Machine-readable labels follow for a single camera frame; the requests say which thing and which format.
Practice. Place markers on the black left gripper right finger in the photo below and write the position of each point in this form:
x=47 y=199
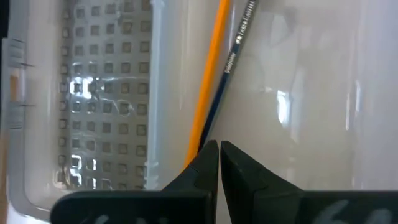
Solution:
x=255 y=193

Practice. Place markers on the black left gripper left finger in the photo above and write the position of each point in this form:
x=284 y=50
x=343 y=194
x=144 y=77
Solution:
x=192 y=193

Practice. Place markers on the orange pencil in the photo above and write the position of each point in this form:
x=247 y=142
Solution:
x=208 y=77

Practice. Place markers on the dark blue Faber-Castell pencil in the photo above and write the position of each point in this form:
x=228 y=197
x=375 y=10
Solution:
x=231 y=59

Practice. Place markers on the clear plastic pencil case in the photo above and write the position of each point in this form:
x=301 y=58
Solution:
x=109 y=93

